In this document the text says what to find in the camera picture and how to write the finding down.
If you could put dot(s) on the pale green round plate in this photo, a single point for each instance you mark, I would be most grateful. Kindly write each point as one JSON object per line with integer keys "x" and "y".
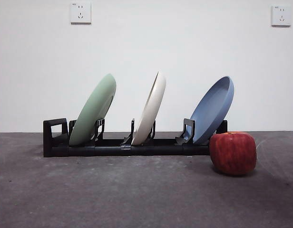
{"x": 94, "y": 107}

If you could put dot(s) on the red apple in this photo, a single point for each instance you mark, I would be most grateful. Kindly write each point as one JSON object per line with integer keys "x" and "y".
{"x": 233, "y": 154}

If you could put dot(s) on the cream white round plate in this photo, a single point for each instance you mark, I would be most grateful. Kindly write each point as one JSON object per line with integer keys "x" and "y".
{"x": 151, "y": 107}

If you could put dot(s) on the black plastic plate rack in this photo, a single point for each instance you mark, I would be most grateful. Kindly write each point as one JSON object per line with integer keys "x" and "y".
{"x": 108, "y": 150}

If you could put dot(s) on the blue round plate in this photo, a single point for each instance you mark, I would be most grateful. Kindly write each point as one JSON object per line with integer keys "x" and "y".
{"x": 208, "y": 114}

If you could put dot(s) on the white wall socket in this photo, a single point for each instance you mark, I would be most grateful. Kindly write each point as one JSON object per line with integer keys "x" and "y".
{"x": 281, "y": 16}
{"x": 81, "y": 13}

